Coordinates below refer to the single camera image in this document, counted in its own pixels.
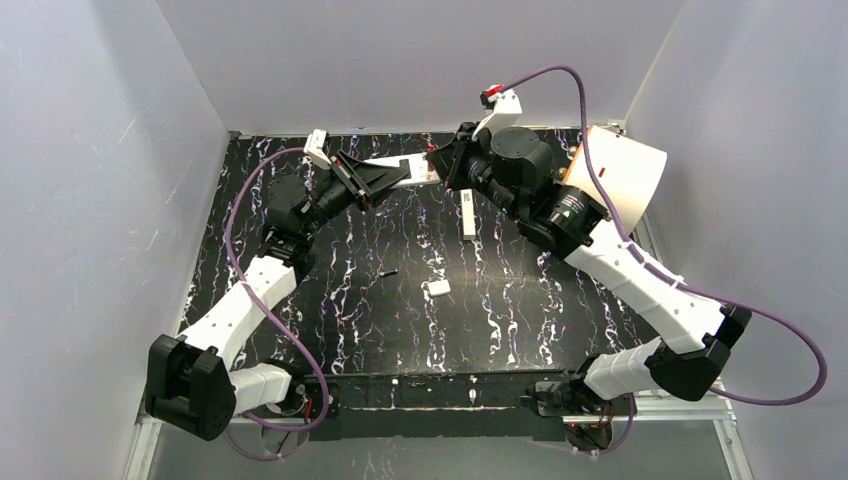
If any long white remote control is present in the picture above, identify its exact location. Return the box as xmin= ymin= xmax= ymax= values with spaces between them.
xmin=460 ymin=189 xmax=476 ymax=241

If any red and white remote control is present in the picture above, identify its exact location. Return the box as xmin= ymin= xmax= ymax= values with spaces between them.
xmin=365 ymin=153 xmax=440 ymax=189

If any small white battery cover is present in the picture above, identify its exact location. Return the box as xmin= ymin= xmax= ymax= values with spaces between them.
xmin=426 ymin=279 xmax=451 ymax=297

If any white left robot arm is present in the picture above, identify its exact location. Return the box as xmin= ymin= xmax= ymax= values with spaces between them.
xmin=144 ymin=147 xmax=435 ymax=441

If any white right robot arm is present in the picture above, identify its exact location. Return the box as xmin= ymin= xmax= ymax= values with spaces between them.
xmin=425 ymin=123 xmax=751 ymax=402

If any white round stool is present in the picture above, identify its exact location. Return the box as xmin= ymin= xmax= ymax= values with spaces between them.
xmin=562 ymin=126 xmax=668 ymax=233

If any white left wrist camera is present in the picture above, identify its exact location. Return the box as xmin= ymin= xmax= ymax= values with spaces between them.
xmin=303 ymin=129 xmax=331 ymax=170

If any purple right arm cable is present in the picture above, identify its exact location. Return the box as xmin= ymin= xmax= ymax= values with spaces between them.
xmin=500 ymin=64 xmax=829 ymax=458

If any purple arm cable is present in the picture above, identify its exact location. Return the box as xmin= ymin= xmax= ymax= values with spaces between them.
xmin=221 ymin=145 xmax=331 ymax=463
xmin=500 ymin=64 xmax=829 ymax=458

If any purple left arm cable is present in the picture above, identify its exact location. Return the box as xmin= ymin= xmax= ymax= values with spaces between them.
xmin=221 ymin=145 xmax=331 ymax=463

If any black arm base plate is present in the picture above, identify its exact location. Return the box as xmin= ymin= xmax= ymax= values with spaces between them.
xmin=311 ymin=370 xmax=630 ymax=447

